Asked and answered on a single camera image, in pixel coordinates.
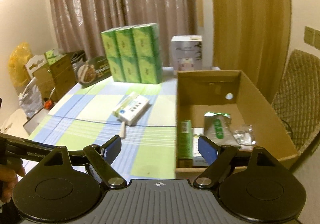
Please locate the white plastic spoon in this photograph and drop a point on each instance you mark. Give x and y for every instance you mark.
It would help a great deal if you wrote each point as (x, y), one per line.
(122, 133)

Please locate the yellow plastic bag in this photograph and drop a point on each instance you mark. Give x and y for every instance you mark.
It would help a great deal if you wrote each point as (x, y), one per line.
(16, 64)

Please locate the white green tablets box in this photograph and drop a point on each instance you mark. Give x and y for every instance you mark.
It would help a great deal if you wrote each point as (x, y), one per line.
(131, 108)

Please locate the white cardboard hanger card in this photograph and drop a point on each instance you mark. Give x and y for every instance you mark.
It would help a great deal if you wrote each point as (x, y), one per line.
(34, 64)

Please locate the silver foil bag at edge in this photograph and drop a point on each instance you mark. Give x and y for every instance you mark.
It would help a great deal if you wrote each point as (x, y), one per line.
(30, 100)

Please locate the white item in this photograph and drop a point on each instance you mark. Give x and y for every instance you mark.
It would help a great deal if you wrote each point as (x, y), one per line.
(245, 135)

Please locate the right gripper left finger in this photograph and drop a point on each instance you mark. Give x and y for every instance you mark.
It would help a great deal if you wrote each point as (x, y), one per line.
(100, 159)

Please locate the large cardboard box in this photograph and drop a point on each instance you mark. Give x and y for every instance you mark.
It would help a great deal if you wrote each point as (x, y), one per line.
(226, 107)

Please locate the green white medicine box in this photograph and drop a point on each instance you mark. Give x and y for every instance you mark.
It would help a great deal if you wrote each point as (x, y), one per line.
(185, 140)

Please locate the wooden door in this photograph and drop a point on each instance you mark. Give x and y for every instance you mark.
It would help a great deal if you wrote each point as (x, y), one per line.
(253, 36)

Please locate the green tissue multipack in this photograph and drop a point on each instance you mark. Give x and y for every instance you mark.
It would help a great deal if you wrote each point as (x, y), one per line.
(133, 53)

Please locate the silver green foil pouch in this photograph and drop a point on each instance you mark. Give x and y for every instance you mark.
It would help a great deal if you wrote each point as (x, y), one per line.
(217, 129)

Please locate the small green boxes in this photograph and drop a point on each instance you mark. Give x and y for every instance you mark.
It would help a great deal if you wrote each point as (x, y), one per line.
(53, 55)

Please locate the person's left hand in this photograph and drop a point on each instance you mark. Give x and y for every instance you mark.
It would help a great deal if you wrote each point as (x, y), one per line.
(9, 177)

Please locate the white humidifier box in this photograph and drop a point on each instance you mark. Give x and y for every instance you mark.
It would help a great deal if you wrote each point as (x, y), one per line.
(186, 51)

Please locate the dark oval food tray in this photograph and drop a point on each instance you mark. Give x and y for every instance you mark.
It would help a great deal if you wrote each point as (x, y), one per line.
(92, 71)

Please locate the brown curtain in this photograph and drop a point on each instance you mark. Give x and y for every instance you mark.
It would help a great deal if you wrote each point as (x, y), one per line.
(79, 23)

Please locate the white blue ointment box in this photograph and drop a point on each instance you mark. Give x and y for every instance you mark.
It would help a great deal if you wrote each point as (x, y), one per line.
(198, 160)

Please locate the wall switch plates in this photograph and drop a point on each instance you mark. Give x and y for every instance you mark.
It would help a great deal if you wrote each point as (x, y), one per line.
(312, 37)

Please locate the brown cardboard boxes stack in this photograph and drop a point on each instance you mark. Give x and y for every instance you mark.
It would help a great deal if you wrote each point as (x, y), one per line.
(55, 79)

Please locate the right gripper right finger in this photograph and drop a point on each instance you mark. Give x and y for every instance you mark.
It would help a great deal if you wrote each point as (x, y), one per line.
(219, 162)

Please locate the red handled tool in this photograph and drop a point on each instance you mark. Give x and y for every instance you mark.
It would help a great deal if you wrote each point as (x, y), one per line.
(50, 101)

